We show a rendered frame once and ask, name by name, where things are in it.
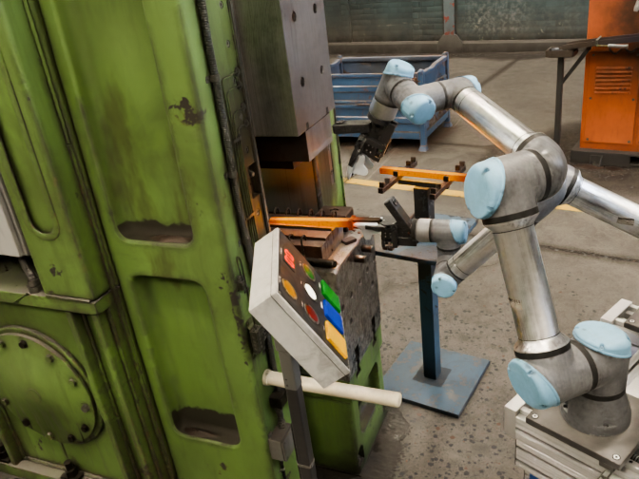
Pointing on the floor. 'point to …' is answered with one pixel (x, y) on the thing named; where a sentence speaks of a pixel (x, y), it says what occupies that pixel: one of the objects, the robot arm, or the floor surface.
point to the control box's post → (298, 413)
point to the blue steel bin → (356, 87)
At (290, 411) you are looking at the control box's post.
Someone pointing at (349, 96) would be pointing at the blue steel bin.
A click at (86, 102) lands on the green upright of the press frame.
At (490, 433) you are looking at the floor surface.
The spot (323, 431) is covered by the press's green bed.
